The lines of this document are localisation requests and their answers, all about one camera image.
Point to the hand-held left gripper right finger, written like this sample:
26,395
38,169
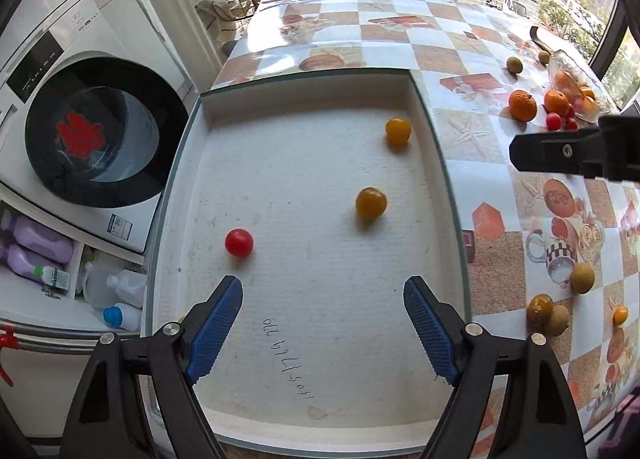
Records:
430,334

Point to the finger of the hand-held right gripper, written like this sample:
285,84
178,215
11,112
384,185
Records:
550,153

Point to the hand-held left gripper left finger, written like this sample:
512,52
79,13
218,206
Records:
215,329

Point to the red cherry tomato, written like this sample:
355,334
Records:
553,121
238,242
570,124
570,110

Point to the white shallow tray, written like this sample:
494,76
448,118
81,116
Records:
300,219

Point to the orange tangerine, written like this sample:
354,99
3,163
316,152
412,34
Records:
556,102
522,105

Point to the patterned checkered tablecloth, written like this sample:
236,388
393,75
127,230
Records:
480,139

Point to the clear glass dish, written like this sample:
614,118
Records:
580,84

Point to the white bottle blue cap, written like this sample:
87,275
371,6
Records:
125,316

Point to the brown longan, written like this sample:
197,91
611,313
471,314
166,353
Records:
514,64
543,57

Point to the clear plastic jug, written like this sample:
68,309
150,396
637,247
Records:
112,284

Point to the dark yellow cherry tomato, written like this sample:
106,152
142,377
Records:
540,308

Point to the brown kiwi near edge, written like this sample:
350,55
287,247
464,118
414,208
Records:
556,320

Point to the brown kiwi near mug print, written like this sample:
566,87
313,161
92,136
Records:
582,277

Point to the white bottle green label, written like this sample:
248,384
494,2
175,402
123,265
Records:
54,277

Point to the small orange kumquat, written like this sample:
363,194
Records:
620,314

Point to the purple detergent bottle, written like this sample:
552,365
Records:
20,261
42,239

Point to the red plastic clip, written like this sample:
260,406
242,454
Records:
6,354

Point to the white washing machine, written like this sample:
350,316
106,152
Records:
100,129

